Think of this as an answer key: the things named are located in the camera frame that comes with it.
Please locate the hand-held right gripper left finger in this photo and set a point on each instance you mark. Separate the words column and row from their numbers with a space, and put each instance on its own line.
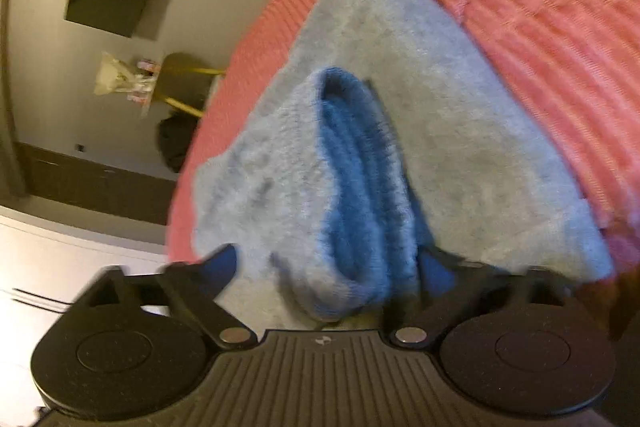
column 220, row 268

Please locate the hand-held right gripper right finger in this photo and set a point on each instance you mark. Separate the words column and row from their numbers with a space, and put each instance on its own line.
column 436, row 274

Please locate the grey sweatpants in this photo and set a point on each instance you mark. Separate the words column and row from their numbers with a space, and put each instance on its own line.
column 390, row 132

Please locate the black bag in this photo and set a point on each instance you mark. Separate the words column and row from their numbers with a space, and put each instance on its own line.
column 175, row 144

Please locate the dark wooden door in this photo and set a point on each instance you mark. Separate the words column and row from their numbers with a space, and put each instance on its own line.
column 100, row 187

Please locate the yellow round side table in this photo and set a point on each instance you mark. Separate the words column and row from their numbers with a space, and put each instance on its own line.
column 187, row 77

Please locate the wrapped gift bouquet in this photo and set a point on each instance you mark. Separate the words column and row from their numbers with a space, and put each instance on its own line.
column 117, row 77

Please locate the pink ribbed blanket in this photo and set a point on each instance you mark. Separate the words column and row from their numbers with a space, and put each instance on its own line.
column 550, row 32

